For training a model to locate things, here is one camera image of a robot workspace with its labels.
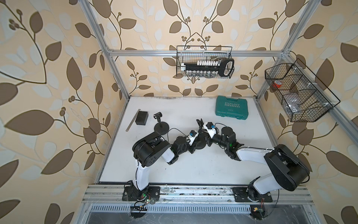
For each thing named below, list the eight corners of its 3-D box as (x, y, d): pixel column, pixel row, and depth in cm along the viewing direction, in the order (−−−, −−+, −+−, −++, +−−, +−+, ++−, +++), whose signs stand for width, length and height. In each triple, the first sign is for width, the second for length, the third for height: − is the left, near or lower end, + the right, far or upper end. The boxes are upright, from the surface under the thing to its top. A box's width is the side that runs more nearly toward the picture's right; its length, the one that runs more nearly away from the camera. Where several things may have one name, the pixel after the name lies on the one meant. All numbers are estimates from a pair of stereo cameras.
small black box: (136, 125, 106) (135, 121, 102) (139, 114, 112) (138, 111, 109) (146, 125, 106) (145, 121, 102) (148, 114, 112) (147, 111, 109)
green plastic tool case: (214, 115, 110) (215, 111, 106) (215, 98, 122) (216, 94, 119) (247, 120, 107) (249, 116, 103) (244, 101, 119) (246, 98, 116)
